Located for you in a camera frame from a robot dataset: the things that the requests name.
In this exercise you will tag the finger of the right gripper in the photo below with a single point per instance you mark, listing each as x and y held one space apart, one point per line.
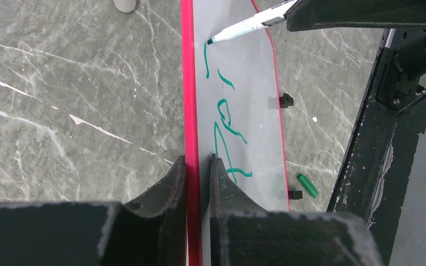
323 14

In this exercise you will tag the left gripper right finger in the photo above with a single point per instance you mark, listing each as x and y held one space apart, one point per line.
244 233

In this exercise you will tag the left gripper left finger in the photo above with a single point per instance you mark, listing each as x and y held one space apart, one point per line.
148 230

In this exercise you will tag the white green marker pen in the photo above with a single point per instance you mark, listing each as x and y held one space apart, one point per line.
259 21

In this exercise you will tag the green marker cap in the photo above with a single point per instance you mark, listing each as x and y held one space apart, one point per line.
308 185

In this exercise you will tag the pink framed whiteboard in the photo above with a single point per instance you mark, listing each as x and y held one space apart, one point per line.
231 110

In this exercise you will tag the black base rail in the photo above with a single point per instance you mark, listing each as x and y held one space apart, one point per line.
374 175

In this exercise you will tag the white PVC pipe frame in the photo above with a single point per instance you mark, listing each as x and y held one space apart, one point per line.
125 6

